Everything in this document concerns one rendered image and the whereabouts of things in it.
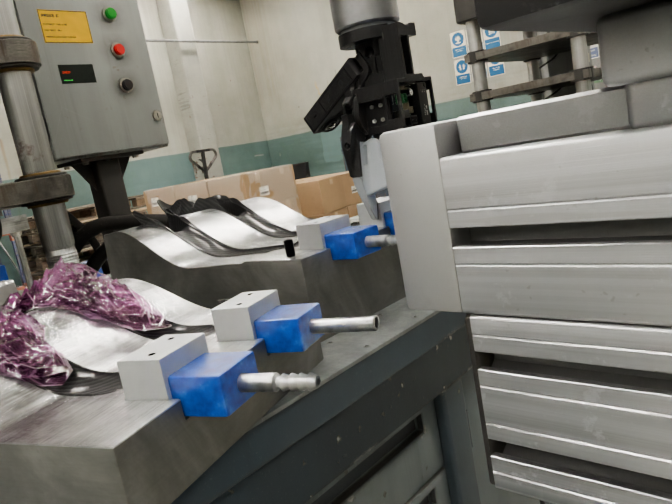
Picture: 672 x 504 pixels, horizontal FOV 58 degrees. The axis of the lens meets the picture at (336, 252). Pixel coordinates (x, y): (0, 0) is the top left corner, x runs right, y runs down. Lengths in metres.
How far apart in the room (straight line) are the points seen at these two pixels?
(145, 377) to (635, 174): 0.31
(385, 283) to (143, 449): 0.40
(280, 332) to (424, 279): 0.20
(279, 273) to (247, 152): 9.04
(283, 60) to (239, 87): 0.81
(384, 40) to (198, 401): 0.45
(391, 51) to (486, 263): 0.45
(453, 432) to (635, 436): 0.55
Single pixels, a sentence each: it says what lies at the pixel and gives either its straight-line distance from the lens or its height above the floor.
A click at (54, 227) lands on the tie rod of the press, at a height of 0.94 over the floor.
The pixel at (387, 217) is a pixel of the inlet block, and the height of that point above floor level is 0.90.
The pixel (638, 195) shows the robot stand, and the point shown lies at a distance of 0.25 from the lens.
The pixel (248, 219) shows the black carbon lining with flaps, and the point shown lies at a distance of 0.92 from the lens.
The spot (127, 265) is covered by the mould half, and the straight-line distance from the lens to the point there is 0.87.
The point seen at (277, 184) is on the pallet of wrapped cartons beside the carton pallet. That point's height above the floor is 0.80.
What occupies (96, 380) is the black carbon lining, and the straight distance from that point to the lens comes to 0.51.
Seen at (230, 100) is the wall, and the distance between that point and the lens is 9.62.
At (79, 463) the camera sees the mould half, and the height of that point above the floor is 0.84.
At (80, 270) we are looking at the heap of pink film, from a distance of 0.64.
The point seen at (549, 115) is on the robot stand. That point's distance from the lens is 0.27.
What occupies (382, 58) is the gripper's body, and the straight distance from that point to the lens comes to 0.71.
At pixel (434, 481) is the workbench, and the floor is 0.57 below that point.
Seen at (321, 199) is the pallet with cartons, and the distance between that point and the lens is 5.29.
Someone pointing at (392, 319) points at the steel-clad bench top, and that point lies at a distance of 0.66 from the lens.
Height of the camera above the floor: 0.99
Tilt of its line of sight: 10 degrees down
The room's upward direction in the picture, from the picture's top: 11 degrees counter-clockwise
